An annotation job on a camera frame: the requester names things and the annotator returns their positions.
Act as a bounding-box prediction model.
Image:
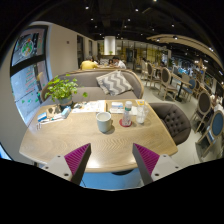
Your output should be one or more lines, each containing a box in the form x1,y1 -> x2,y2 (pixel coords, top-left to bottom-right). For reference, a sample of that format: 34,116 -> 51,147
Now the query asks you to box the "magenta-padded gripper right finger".
131,142 -> 184,185

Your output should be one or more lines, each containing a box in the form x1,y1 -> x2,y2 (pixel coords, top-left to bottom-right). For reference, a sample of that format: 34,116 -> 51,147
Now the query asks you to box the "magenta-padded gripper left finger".
41,142 -> 92,186

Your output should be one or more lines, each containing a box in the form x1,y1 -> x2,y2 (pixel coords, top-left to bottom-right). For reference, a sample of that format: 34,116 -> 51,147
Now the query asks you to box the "clear plastic water bottle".
121,100 -> 134,127

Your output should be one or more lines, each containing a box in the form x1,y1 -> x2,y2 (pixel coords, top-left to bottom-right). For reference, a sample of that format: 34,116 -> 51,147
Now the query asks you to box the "flat round red coaster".
118,118 -> 134,129

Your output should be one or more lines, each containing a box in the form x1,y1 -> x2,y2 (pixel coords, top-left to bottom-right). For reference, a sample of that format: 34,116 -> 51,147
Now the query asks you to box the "pale green ceramic mug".
95,111 -> 113,134

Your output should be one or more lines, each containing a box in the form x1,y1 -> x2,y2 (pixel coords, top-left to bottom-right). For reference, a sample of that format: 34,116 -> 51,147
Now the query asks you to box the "clear plastic cup with straw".
135,99 -> 150,125

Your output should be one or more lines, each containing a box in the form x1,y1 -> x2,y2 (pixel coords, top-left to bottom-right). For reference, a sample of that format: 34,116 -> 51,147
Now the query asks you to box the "dark tufted armchair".
148,101 -> 192,146

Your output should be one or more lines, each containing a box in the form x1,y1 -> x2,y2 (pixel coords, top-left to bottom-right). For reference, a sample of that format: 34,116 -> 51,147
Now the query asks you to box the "white printed menu sheet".
71,99 -> 99,114

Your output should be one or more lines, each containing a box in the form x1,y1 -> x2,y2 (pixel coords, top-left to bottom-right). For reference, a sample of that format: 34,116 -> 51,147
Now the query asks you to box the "small blue and white box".
36,111 -> 48,123

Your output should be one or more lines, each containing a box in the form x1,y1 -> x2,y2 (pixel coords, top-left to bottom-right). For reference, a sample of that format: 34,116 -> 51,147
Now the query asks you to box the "white cardboard box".
96,99 -> 108,114

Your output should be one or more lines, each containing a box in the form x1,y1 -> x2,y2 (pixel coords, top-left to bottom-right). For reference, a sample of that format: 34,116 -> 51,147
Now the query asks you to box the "small blue white tissue pack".
109,101 -> 125,114

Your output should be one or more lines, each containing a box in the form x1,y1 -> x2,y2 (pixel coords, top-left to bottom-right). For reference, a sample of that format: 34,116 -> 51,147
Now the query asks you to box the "green potted plant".
44,74 -> 88,108

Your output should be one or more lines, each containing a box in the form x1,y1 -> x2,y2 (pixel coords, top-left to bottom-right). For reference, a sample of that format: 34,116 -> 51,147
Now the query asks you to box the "grey curved sofa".
40,68 -> 146,103

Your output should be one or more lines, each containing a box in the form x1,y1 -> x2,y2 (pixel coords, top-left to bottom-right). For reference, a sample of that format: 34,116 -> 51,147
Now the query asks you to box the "group of dining chairs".
139,58 -> 224,158

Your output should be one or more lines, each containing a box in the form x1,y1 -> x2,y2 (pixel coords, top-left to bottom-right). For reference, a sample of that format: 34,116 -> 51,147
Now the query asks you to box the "grey zigzag striped cushion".
95,69 -> 134,97

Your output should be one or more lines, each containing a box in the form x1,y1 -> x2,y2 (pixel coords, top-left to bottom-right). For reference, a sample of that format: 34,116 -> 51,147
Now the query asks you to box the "person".
111,56 -> 128,70
79,55 -> 100,71

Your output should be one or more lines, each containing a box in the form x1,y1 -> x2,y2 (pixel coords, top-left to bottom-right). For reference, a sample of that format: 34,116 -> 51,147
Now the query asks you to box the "decorated glass window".
9,24 -> 51,126

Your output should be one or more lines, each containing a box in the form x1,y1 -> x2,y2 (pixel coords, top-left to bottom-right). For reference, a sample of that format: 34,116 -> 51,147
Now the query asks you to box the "white round column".
103,35 -> 117,56

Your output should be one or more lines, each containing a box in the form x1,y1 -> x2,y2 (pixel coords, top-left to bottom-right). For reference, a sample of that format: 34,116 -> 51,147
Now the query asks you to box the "group of ceiling lights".
79,0 -> 214,54

